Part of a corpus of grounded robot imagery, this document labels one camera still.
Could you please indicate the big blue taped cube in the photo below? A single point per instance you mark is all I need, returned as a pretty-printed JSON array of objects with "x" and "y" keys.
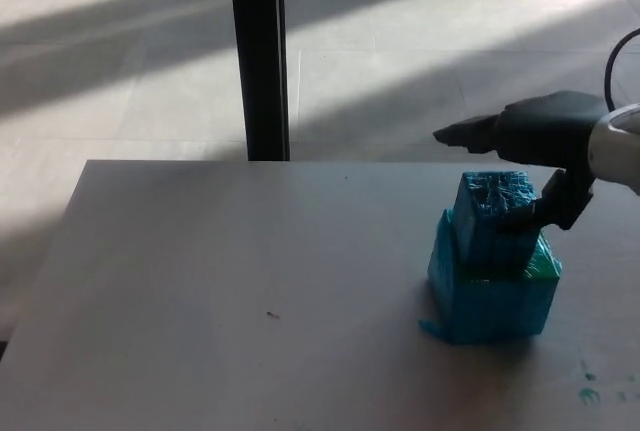
[{"x": 490, "y": 306}]

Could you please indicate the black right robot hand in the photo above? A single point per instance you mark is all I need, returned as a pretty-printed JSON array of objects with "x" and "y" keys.
[{"x": 545, "y": 141}]

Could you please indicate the small blue taped cube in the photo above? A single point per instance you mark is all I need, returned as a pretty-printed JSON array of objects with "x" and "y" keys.
[{"x": 487, "y": 221}]

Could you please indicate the black vertical frame post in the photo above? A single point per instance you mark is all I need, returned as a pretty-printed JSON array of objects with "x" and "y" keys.
[{"x": 260, "y": 56}]

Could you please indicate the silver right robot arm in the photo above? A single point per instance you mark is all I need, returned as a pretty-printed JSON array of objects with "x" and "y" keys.
[{"x": 617, "y": 146}]

